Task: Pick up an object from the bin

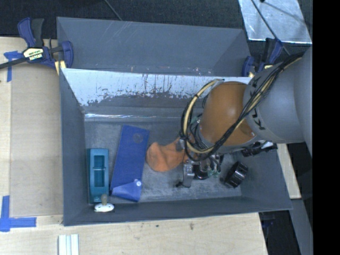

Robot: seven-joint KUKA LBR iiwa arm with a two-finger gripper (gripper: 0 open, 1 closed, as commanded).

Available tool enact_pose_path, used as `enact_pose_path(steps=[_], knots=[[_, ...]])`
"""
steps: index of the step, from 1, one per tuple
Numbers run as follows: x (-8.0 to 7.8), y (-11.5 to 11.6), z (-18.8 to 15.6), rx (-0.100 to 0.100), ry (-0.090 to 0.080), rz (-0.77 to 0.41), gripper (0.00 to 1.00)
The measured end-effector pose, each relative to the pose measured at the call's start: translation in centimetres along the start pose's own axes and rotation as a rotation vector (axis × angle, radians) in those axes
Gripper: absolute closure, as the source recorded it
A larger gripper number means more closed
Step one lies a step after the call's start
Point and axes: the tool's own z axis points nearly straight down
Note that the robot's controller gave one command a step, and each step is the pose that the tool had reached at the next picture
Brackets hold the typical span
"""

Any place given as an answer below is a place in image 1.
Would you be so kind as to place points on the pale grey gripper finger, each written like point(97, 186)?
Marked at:
point(189, 178)

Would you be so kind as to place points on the orange cloth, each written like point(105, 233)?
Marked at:
point(163, 157)

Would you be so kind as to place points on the black ribbed round knob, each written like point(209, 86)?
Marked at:
point(235, 174)

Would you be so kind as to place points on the blue flat sheet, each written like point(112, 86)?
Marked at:
point(130, 155)

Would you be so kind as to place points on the white pacifier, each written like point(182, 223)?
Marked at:
point(104, 207)

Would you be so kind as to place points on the teal rectangular plastic tray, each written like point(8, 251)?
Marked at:
point(97, 174)

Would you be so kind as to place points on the grey metal bin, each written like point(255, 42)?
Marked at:
point(159, 49)

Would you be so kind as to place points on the black cylinder on white bracket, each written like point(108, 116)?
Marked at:
point(259, 149)

